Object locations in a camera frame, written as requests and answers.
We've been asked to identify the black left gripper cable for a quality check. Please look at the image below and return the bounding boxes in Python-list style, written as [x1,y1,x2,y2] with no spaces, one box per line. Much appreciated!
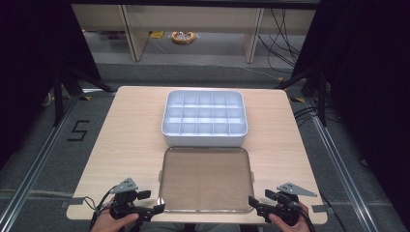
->
[83,185,119,232]

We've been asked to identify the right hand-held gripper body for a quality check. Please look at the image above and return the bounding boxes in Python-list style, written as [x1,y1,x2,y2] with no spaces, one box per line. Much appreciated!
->
[273,182,318,227]

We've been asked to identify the pale wooden desk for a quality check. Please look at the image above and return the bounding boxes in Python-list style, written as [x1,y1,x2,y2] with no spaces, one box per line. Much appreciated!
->
[71,3,319,64]

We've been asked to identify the black curtain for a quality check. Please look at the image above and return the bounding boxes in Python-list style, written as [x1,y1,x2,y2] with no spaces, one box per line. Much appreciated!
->
[0,0,102,168]
[291,0,410,230]

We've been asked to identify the white compartment organizer box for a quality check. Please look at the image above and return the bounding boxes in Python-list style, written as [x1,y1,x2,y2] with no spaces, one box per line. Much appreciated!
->
[161,89,249,148]

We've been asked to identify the person's right hand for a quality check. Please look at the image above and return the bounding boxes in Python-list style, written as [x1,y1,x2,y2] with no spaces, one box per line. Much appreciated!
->
[268,201,312,232]

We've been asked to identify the aluminium floor rail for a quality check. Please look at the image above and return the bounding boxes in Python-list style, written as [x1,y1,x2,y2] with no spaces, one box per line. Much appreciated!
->
[0,96,80,228]
[305,99,379,232]

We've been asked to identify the metal tray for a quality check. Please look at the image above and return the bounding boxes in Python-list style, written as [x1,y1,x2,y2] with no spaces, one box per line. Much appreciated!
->
[158,146,255,215]

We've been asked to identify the bundle of black hanging cables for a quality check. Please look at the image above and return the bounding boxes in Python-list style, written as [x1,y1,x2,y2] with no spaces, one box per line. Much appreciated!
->
[256,8,308,74]

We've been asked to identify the white floor cable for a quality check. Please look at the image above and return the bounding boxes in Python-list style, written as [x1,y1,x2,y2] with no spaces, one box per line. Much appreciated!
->
[239,65,282,82]

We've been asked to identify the black floor cables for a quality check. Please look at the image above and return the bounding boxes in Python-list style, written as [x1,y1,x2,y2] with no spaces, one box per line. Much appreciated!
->
[292,105,324,128]

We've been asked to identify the grey tape strip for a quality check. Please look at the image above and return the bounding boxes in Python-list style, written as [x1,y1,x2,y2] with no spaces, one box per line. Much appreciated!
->
[310,204,330,214]
[60,196,86,209]

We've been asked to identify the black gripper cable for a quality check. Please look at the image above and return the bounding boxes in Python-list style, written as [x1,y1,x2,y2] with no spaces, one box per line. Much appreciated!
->
[83,185,119,232]
[289,200,319,232]

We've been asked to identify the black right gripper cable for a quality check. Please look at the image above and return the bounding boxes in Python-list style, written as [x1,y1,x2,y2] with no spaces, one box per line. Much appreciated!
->
[289,200,319,232]

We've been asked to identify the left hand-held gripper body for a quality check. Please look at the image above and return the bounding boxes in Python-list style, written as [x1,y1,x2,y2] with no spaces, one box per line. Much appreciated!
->
[109,177,145,220]

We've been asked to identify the black metal stand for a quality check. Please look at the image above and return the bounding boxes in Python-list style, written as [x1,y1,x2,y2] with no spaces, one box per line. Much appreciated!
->
[52,65,117,128]
[273,65,329,128]

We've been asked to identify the yellow tape roll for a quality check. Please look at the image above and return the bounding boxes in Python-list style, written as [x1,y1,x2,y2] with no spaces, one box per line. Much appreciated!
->
[170,30,197,45]

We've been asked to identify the person's left hand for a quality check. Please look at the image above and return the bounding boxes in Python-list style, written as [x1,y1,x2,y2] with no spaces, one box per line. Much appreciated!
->
[89,210,140,232]

